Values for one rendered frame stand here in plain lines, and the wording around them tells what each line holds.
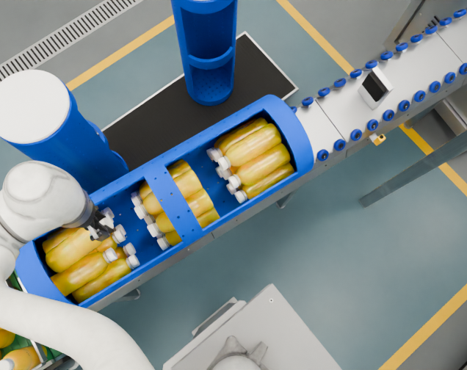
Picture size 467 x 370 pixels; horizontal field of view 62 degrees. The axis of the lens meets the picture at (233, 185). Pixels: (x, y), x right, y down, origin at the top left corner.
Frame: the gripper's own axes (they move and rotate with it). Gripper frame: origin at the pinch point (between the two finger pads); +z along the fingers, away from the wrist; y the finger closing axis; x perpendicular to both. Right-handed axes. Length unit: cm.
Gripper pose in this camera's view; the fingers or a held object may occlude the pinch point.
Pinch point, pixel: (100, 223)
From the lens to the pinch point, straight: 109.1
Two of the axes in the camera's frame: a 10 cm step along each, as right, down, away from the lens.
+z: -0.3, 2.6, 9.7
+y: -5.3, -8.2, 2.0
